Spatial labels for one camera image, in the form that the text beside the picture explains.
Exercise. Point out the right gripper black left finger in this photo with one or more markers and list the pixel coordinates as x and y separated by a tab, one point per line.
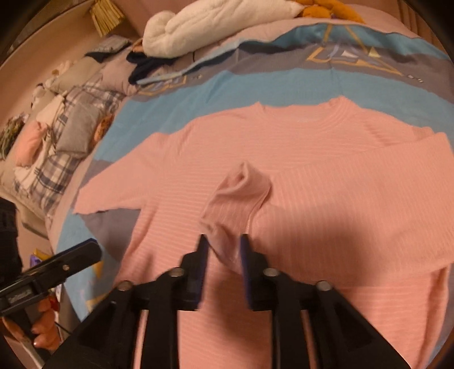
142	316

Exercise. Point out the person's left hand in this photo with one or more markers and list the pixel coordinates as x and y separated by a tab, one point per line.
44	328

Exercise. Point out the mauve pillow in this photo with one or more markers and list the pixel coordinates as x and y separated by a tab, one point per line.
116	73

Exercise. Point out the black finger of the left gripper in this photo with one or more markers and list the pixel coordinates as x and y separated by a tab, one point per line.
61	266

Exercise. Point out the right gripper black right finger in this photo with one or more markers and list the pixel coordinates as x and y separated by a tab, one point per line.
342	336

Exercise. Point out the white fluffy folded blanket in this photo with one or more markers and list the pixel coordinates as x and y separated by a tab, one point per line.
170	35

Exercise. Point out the grey folded cloth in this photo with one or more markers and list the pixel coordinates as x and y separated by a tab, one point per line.
76	139

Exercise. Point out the teal grey patterned duvet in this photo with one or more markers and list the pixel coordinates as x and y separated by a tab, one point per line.
389	72

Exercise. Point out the plaid grey pillow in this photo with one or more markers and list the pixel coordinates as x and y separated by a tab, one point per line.
56	139

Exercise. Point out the pink ribbed long-sleeve sweater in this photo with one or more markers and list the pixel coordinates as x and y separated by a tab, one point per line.
329	192

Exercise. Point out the straw tassel hanging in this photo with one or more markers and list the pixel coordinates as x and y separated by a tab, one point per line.
106	16

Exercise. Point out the striped folded clothes stack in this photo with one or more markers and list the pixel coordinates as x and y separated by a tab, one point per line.
108	47

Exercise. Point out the orange plush toy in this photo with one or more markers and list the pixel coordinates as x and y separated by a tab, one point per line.
329	9

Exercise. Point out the black garment on bed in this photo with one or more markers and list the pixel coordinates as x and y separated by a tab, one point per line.
143	65

